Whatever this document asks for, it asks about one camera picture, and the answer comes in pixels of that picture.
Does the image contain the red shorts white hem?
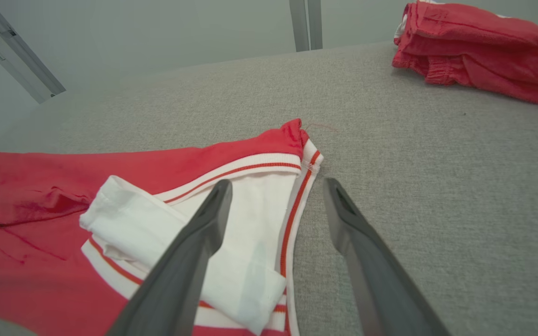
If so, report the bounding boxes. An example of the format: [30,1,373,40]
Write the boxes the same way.
[391,0,538,110]

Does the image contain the grey double metal post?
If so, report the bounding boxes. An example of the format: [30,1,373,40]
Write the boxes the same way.
[289,0,324,52]

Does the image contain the grey slanted metal post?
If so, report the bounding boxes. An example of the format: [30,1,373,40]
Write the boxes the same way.
[0,0,67,105]

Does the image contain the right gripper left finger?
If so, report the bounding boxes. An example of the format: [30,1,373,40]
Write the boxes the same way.
[106,179,234,336]

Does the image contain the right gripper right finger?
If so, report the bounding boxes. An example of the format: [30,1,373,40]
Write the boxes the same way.
[322,178,452,336]

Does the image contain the red Bulls jersey white trim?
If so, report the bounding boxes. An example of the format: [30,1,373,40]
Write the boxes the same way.
[0,118,325,336]

